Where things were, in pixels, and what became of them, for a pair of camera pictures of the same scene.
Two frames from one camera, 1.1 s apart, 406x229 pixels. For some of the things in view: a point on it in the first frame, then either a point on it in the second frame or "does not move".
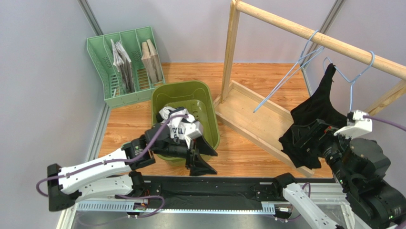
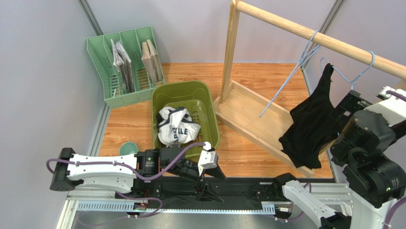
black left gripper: (200, 167) to (208, 194)
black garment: (323, 106) does not move
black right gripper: (304, 139) to (344, 106)
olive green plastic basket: (197, 96) does not move
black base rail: (268, 190) does not move
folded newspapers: (122, 61) does not move
